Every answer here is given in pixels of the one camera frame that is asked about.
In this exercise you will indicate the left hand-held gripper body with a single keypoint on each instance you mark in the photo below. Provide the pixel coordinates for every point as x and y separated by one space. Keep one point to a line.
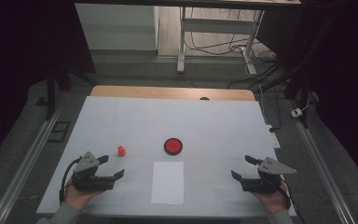
87 182

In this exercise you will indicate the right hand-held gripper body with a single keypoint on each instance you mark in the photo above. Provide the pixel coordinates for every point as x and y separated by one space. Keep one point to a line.
267 183

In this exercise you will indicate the small orange stamp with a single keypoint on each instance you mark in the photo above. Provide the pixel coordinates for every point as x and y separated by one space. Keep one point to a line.
121 148

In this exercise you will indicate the round red ink pad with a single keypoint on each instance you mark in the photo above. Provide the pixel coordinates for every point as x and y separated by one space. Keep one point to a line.
173 146

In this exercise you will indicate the person's right hand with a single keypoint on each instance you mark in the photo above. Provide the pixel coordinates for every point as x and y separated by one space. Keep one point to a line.
273 201

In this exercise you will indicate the person's left hand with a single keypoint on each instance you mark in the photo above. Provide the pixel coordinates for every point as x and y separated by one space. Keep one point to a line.
76 198

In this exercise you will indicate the white power strip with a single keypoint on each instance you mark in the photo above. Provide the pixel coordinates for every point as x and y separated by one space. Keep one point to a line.
274 138

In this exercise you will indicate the white paper sheet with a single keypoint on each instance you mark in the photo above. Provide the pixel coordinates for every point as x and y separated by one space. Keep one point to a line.
167 183

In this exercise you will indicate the large white table cover sheet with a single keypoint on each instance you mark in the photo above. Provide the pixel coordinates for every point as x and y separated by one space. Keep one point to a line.
136 118

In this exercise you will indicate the small white adapter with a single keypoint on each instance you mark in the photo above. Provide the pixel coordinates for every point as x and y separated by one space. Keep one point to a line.
296 112

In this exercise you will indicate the dark round table grommet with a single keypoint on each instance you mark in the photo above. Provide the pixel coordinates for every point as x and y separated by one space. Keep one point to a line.
204 98

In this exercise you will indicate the black metal stand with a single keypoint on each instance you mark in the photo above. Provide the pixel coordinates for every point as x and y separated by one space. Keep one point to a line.
51 90
301 90

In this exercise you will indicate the white cabinet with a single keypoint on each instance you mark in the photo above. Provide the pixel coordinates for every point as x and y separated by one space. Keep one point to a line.
118 28

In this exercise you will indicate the dark curtain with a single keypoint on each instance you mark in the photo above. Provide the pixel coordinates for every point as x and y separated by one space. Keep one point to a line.
18 46
348 62

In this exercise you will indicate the black rectangular floor frame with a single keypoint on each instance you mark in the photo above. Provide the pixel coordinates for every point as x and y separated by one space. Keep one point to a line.
59 132

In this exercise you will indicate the aluminium floor rail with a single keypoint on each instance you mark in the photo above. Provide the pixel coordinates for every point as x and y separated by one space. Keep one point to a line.
320 168
24 168

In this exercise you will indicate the white desk frame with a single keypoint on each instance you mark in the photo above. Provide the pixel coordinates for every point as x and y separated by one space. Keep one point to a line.
217 25

